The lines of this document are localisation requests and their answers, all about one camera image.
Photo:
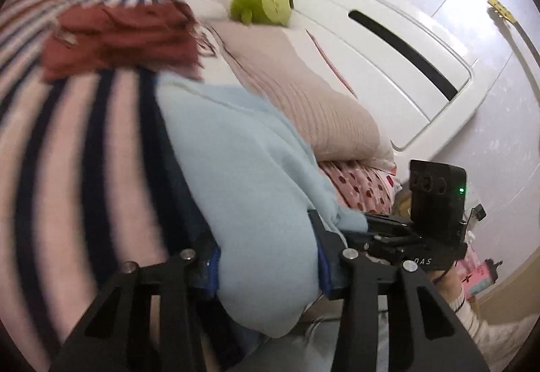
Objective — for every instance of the striped bed blanket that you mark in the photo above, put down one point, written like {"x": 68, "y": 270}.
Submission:
{"x": 88, "y": 180}

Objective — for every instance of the light blue garment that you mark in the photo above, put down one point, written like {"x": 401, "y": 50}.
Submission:
{"x": 255, "y": 181}

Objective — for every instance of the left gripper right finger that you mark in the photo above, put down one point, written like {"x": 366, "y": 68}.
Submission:
{"x": 424, "y": 334}

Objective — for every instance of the right hand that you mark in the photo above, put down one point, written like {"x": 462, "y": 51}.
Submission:
{"x": 447, "y": 283}

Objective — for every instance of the pink ribbed pillow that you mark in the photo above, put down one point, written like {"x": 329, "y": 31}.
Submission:
{"x": 288, "y": 68}

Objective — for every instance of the black camera box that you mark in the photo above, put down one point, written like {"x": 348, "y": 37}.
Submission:
{"x": 438, "y": 193}

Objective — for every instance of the white bed headboard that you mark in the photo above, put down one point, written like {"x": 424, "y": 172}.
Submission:
{"x": 420, "y": 82}

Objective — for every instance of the right forearm cream sleeve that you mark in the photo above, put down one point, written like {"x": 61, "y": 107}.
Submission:
{"x": 496, "y": 342}

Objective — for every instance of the dark red garment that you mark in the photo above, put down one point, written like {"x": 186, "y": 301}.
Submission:
{"x": 155, "y": 36}

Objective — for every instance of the green plush toy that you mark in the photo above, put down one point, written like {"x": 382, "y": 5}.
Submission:
{"x": 262, "y": 12}

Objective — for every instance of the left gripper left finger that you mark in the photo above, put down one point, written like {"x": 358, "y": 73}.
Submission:
{"x": 142, "y": 320}

